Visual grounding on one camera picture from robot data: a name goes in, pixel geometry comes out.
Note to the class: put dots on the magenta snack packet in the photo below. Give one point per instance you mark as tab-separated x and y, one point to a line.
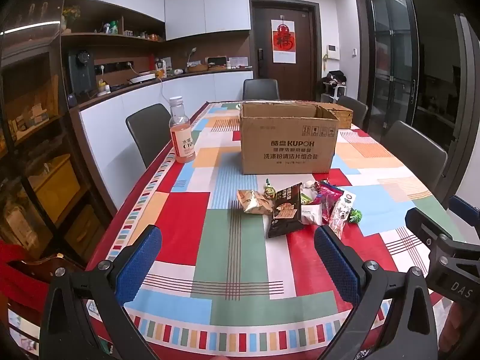
330	191

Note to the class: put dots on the dark grey dining chair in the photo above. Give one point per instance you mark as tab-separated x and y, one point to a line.
416	153
356	108
260	89
148	135

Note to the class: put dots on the woven wicker basket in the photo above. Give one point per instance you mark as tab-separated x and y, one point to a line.
343	116

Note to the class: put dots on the white upper cabinets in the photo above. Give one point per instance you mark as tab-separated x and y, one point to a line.
206	7

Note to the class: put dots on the green wrapped candy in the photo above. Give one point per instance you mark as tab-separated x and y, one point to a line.
355	216
269	192

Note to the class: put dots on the green bottle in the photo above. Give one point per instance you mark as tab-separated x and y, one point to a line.
113	27

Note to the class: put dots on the white card stand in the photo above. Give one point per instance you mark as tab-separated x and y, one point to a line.
238	62

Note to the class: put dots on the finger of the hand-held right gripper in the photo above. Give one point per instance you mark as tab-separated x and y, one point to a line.
465	208
420	221

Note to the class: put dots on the black snack packet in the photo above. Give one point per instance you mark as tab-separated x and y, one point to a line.
285	210

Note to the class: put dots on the brown cardboard box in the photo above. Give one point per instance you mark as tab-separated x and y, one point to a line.
285	146

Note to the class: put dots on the glass display cabinet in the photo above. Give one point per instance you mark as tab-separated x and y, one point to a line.
37	120

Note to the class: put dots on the dark brown door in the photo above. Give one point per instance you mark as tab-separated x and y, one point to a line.
303	45

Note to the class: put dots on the orange bottle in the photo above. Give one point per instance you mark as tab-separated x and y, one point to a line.
161	69

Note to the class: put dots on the red cloth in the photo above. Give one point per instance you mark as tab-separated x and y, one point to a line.
18	277

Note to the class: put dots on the white snack packet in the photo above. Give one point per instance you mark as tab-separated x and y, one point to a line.
312	214

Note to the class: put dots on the dark bag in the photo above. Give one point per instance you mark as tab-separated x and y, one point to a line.
333	78

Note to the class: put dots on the black framed glass sliding door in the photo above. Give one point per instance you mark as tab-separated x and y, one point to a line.
393	63

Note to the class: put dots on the long pink snack packet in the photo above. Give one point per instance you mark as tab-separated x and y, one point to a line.
343	210

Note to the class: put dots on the white intercom panel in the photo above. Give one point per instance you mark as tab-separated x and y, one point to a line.
333	52

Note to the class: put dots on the pink drink bottle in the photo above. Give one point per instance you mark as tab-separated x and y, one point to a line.
182	142

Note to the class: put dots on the red and white door poster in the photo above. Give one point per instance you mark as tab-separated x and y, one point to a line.
284	50

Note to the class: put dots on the black door lock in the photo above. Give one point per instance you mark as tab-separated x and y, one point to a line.
261	54

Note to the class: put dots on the small woven tray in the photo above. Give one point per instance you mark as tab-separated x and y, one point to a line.
197	68

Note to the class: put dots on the white lower cabinet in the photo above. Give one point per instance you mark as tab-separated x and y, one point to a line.
112	150

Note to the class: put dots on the wooden wall shelf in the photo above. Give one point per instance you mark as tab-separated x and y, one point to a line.
112	37

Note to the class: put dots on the beige snack packet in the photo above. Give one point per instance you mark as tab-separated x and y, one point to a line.
253	201

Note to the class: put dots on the white shoe rack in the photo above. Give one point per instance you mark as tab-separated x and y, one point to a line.
337	92

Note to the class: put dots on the dark green water dispenser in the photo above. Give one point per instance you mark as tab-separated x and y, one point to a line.
80	71

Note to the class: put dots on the white flat appliance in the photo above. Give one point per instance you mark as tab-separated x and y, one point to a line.
141	78

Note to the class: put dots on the white and green packet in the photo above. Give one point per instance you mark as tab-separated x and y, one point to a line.
309	191

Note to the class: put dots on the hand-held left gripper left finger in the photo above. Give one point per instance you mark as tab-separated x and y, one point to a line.
140	255

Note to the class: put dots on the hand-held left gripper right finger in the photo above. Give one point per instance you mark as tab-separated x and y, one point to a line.
337	258

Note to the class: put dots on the black countertop appliance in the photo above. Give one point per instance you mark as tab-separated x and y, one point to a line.
216	62

